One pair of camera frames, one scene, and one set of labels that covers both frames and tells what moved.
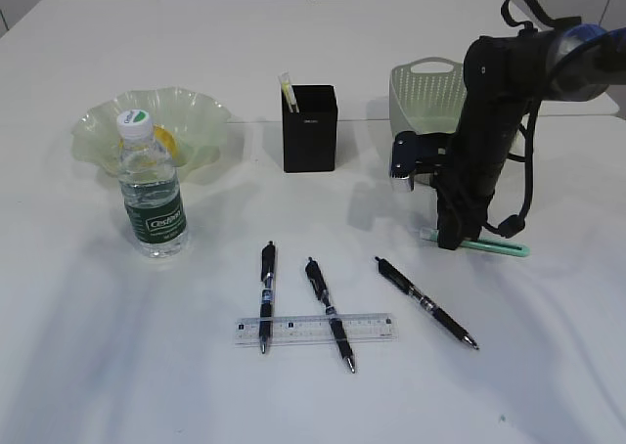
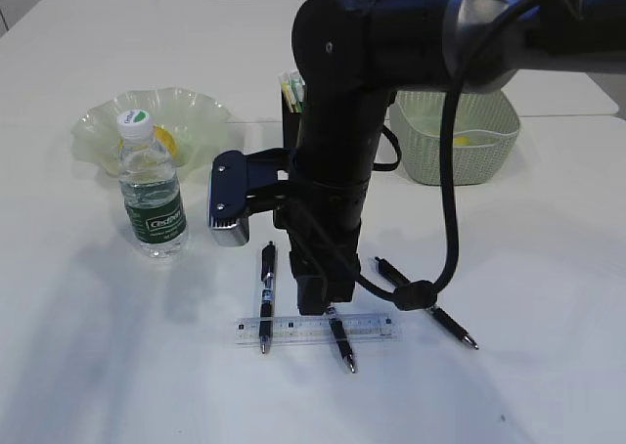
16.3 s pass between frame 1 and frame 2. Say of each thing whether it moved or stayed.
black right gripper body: moved
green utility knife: moved
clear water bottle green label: stayed
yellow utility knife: stayed
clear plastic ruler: stayed
